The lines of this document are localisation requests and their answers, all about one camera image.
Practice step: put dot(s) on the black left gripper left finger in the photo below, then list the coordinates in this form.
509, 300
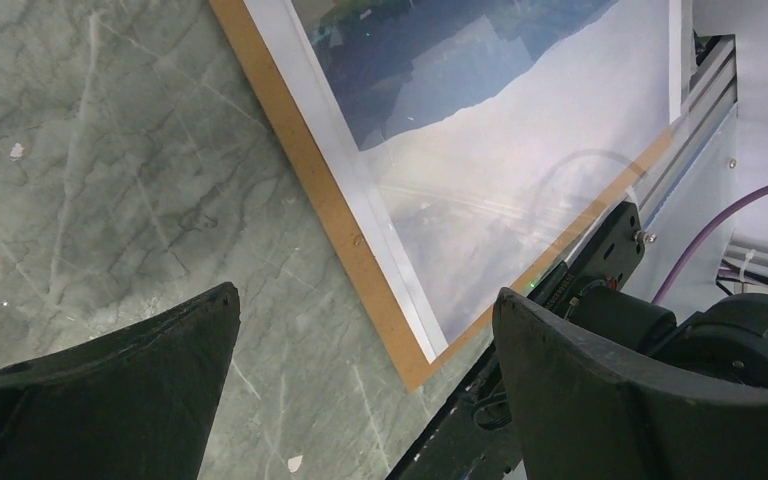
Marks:
136, 403

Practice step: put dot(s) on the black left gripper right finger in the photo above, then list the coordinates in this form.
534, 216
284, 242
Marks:
584, 407

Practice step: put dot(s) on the landscape photo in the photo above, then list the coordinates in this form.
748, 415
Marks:
453, 148

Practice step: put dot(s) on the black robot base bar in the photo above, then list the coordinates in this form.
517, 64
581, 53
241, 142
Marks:
471, 436

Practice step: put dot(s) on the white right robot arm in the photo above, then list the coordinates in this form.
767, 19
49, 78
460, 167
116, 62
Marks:
728, 341

